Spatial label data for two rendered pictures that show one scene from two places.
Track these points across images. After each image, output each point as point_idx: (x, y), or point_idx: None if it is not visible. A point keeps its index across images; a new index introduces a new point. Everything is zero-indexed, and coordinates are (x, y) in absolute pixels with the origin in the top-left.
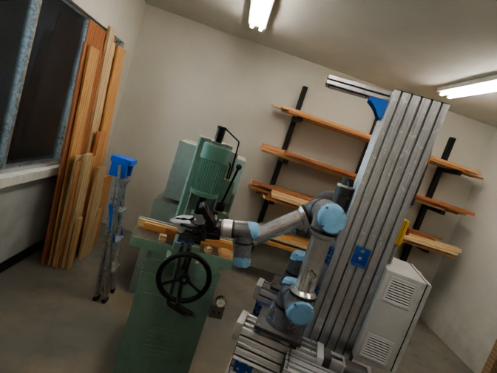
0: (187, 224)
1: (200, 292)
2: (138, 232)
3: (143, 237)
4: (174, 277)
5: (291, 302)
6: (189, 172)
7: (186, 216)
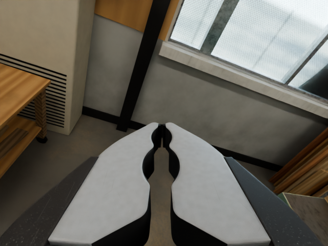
0: (48, 208)
1: None
2: (305, 203)
3: (299, 214)
4: None
5: None
6: None
7: (212, 179)
